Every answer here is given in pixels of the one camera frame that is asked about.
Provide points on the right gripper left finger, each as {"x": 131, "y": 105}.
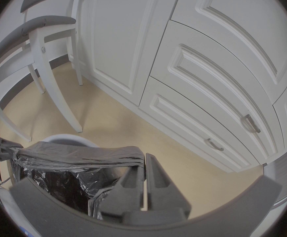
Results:
{"x": 127, "y": 194}

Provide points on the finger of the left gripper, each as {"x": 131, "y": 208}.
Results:
{"x": 6, "y": 142}
{"x": 5, "y": 154}

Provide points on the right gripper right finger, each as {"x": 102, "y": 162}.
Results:
{"x": 163, "y": 189}

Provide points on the black plastic bag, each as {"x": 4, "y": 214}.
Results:
{"x": 67, "y": 162}

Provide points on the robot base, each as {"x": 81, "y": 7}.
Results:
{"x": 6, "y": 208}

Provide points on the white trash bin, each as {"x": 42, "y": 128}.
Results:
{"x": 67, "y": 138}

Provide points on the white chair grey cushions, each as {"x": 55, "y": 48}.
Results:
{"x": 47, "y": 65}

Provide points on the white wardrobe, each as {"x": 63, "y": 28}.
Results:
{"x": 207, "y": 58}

